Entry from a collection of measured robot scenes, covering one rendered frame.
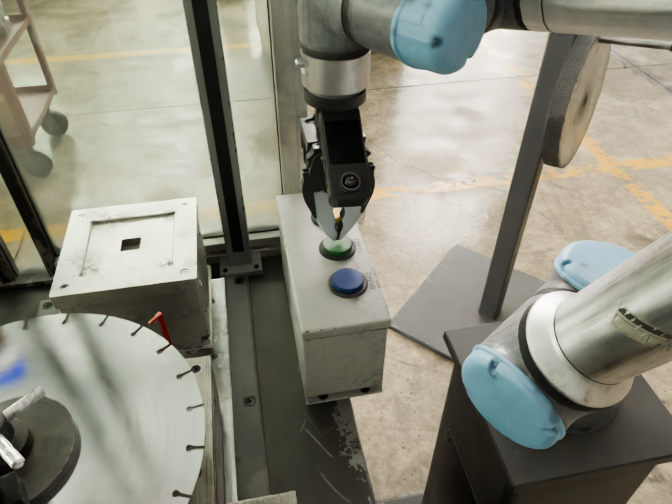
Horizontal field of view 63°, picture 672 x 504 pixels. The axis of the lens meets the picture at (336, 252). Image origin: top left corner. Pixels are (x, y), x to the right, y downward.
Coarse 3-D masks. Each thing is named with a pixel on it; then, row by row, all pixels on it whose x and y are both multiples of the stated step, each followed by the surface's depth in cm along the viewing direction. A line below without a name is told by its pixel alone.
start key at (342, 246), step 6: (324, 240) 75; (330, 240) 75; (336, 240) 75; (342, 240) 75; (348, 240) 75; (324, 246) 74; (330, 246) 74; (336, 246) 74; (342, 246) 74; (348, 246) 74; (330, 252) 73; (336, 252) 73; (342, 252) 73; (348, 252) 74
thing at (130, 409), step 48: (0, 336) 57; (48, 336) 57; (96, 336) 57; (144, 336) 57; (0, 384) 53; (48, 384) 53; (96, 384) 53; (144, 384) 53; (192, 384) 53; (96, 432) 49; (144, 432) 49; (192, 432) 49; (96, 480) 46; (144, 480) 46; (192, 480) 46
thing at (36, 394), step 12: (24, 396) 46; (36, 396) 46; (12, 408) 45; (24, 408) 45; (0, 420) 44; (0, 432) 43; (12, 432) 45; (0, 444) 43; (12, 444) 45; (12, 456) 42; (12, 468) 42
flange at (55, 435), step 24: (0, 408) 49; (48, 408) 49; (24, 432) 46; (48, 432) 48; (72, 432) 48; (0, 456) 44; (24, 456) 45; (48, 456) 46; (72, 456) 47; (24, 480) 44; (48, 480) 45
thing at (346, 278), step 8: (336, 272) 70; (344, 272) 70; (352, 272) 70; (360, 272) 70; (336, 280) 69; (344, 280) 69; (352, 280) 69; (360, 280) 69; (336, 288) 69; (344, 288) 68; (352, 288) 68; (360, 288) 69
